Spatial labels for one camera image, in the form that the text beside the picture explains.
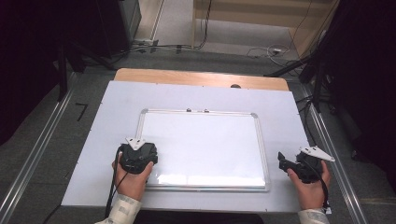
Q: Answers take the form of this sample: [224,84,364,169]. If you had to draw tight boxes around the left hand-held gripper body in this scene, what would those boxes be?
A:
[119,137,149,175]

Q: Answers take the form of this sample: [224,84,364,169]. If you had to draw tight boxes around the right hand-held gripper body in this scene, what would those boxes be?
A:
[290,146,336,185]

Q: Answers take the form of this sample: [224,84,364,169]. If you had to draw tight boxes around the metal-framed whiteboard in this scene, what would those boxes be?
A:
[135,107,271,193]

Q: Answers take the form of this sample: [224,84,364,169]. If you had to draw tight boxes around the person's right hand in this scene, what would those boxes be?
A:
[287,161,332,211]

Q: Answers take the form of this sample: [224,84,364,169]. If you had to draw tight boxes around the person's left hand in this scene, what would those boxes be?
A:
[111,160,155,202]

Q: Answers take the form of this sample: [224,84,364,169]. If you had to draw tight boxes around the large white table panel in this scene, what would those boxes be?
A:
[61,79,311,215]

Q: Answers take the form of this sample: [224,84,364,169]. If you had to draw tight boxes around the black metal stand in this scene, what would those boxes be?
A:
[55,36,118,102]
[263,55,331,114]

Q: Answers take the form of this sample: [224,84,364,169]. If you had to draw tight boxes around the person's dark clothing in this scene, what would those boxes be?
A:
[134,210,265,224]

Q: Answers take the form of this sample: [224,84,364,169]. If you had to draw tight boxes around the dark curtain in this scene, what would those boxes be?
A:
[320,0,396,194]
[0,0,101,147]

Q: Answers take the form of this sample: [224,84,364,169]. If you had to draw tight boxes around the power strip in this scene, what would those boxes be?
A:
[134,38,160,53]

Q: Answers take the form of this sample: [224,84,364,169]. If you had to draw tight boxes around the black cabinet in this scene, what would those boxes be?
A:
[92,0,143,59]

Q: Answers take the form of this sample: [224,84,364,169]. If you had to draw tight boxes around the light wooden shelf unit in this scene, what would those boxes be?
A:
[191,0,340,59]

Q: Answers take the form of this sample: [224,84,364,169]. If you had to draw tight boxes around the right hand-held gripper cable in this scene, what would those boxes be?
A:
[306,158,331,211]

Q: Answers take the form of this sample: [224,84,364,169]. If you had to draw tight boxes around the hand-held gripper cable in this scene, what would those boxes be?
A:
[105,148,129,218]
[306,158,331,211]

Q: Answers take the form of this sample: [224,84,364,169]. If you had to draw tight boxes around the aluminium floor rail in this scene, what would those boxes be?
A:
[300,83,370,224]
[0,72,78,224]

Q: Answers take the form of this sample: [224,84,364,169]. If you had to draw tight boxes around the black cables by stand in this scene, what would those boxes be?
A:
[295,94,316,147]

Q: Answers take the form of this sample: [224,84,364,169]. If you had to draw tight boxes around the left hand-held gripper cable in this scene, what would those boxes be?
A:
[105,148,129,218]

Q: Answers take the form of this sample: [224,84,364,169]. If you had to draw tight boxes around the white floor cable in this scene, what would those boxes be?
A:
[246,44,292,67]

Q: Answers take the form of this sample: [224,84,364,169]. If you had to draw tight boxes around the black floor cables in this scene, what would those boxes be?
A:
[110,0,214,59]

